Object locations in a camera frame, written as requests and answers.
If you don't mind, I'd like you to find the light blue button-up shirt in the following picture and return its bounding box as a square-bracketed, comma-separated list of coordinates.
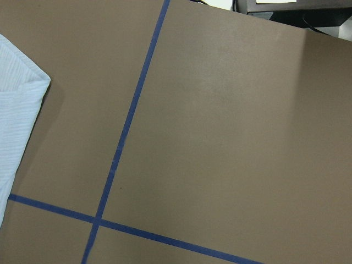
[1, 36, 51, 217]

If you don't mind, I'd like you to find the black labelled box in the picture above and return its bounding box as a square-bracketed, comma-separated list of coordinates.
[231, 0, 351, 41]

